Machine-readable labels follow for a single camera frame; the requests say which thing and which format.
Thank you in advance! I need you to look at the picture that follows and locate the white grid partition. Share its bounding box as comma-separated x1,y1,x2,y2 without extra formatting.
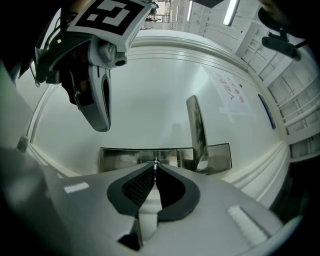
234,14,320,162

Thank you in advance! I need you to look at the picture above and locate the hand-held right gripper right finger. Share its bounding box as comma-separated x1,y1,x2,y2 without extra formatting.
139,162,285,256

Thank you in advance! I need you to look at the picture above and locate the metal door lock plate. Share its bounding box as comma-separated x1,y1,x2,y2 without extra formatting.
98,142,233,176

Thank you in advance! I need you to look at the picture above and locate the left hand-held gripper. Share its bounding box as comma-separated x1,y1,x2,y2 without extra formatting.
34,0,154,85

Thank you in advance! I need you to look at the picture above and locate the black head-worn camera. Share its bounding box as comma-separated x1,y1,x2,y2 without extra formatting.
260,29,310,62

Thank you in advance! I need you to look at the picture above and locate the white paper notice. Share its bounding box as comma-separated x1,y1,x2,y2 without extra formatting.
203,66,254,120

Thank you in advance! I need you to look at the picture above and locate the white panelled door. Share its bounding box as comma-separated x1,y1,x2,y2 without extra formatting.
24,29,292,209

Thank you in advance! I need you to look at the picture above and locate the long ceiling light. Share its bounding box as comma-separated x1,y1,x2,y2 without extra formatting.
222,0,241,27
186,0,194,22

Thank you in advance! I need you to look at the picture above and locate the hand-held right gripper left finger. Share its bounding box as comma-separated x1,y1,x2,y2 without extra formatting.
0,147,157,256

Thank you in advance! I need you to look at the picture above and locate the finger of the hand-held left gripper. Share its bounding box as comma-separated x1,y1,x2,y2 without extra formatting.
73,64,112,133

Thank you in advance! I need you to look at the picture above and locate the blue rectangular sign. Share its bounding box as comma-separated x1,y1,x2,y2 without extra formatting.
257,93,277,131

